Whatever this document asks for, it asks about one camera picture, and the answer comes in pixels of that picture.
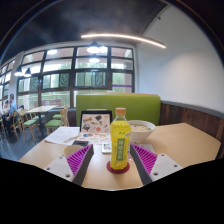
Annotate pen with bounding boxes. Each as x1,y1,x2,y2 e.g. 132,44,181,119
64,134,79,144

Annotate flat round red coaster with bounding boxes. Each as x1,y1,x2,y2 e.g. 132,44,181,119
106,160,131,175

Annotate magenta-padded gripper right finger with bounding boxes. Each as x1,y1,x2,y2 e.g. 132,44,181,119
129,143,184,186

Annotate white bowl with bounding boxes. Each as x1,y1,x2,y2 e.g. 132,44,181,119
127,119,156,145

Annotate white paper sheet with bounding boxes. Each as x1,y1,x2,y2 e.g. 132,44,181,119
44,125,81,146

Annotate green upholstered bench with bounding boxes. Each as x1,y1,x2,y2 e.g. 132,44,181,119
75,92,162,127

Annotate small dark box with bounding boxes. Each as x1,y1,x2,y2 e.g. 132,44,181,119
71,139,90,148

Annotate large dark-framed window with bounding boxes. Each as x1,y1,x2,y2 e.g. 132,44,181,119
0,46,136,111

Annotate long curved ceiling light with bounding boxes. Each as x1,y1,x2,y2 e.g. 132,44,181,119
80,32,167,50

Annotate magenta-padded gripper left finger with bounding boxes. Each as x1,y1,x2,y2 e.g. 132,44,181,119
43,143,95,187

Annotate black pendant lamps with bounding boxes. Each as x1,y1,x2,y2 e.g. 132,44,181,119
13,40,101,78

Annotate small white box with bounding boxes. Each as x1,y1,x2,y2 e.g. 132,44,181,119
101,142,113,155

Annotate light wooden dining table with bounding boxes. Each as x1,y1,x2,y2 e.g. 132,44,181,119
25,105,58,134

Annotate black-framed tablet with pictures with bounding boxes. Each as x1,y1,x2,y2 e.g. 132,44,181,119
79,109,113,134

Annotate person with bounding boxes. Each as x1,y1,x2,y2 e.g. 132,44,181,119
6,93,18,126
2,99,9,114

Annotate colourful printed sheet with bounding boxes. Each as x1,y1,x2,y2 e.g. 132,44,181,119
77,131,113,145

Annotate yellow drink bottle orange cap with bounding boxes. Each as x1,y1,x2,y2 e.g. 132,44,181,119
109,107,132,171

